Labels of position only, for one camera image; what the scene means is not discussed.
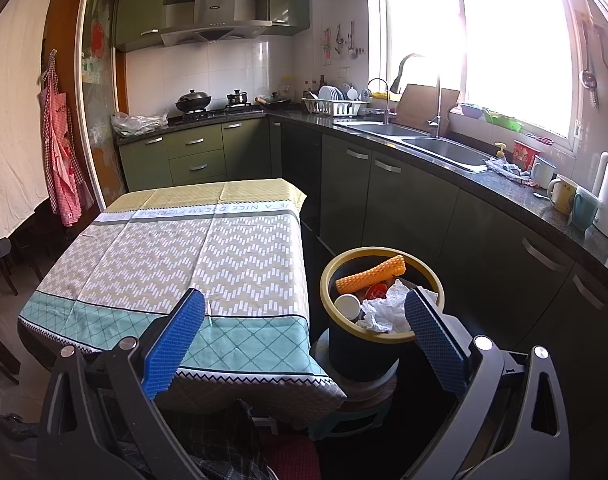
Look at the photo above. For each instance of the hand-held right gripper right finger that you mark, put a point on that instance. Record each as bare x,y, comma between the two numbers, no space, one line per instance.
433,345

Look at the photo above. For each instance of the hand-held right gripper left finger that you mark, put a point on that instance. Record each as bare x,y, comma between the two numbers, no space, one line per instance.
176,340

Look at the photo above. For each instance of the dark bin with yellow rim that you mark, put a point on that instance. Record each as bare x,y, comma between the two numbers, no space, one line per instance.
359,355

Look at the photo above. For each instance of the clear plastic bottle white cap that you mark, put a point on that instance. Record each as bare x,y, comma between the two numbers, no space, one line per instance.
346,306

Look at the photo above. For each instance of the crumpled white tissue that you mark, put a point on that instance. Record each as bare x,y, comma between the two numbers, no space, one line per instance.
386,310

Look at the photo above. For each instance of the small red plastic piece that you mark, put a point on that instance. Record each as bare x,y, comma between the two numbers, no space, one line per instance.
376,292

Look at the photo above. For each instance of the table with patterned tablecloth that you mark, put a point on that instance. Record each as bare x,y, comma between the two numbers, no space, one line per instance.
184,250

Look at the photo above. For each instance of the orange toy corn cob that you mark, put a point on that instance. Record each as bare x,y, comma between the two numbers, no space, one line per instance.
371,275

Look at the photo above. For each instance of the green plastic stool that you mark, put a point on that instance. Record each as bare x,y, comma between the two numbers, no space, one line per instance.
354,410

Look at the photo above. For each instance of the green base cabinets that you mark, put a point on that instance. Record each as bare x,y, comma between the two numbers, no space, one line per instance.
408,200

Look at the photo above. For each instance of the small spoon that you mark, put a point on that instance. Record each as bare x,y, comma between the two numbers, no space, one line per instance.
539,195

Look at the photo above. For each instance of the crumpled dish rag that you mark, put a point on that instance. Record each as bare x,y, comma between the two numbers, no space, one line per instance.
506,169

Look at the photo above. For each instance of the yellow mug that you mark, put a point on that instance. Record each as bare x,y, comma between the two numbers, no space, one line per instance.
562,195

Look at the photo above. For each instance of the teal mug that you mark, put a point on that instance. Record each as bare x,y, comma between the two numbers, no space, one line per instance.
583,212

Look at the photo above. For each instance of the white mug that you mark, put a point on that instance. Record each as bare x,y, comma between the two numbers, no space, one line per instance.
541,172

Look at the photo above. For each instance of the stainless steel double sink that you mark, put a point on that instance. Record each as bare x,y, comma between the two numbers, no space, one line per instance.
413,140

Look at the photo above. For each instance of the red paper food tub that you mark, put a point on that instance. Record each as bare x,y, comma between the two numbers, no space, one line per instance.
526,155

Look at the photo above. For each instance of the clear plastic bag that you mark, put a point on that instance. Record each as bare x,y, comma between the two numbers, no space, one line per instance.
139,124

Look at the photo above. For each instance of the red checked apron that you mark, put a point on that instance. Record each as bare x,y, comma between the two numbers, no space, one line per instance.
61,150

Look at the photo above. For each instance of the red scissors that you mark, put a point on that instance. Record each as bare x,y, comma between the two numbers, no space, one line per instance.
538,139

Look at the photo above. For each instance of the gas stove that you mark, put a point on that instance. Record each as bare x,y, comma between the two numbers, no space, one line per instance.
219,112

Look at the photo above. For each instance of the green bowl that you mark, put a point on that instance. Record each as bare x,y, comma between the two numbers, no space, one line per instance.
503,122

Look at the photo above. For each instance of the tall steel faucet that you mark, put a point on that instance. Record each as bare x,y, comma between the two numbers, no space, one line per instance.
436,110

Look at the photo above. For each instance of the purple bowl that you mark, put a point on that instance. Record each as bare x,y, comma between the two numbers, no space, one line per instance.
471,111

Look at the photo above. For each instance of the wooden cutting board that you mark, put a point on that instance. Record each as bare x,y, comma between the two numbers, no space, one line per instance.
423,107

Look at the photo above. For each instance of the black wok with lid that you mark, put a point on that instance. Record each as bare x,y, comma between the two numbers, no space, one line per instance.
193,101

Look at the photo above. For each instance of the small black pot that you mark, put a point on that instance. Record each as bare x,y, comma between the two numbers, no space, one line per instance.
237,99

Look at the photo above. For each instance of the curved steel faucet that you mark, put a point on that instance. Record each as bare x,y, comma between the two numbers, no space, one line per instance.
383,100

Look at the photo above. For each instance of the black frying pan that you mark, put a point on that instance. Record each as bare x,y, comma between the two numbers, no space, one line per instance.
275,101

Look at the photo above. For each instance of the white dish rack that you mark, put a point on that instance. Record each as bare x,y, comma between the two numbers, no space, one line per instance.
334,106

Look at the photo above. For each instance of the glass sliding door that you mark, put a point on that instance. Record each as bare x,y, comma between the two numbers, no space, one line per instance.
96,85

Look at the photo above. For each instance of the white plates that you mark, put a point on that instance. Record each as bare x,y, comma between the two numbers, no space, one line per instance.
329,93

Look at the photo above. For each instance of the hanging kitchen utensils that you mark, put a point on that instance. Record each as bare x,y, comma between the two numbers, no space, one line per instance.
351,42

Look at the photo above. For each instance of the kitchen window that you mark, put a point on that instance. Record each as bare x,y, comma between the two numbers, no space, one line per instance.
483,35

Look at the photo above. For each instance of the steel range hood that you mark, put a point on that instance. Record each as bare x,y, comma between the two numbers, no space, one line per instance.
216,15

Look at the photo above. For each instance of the green wall cabinets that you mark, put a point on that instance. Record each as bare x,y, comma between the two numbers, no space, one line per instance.
139,7

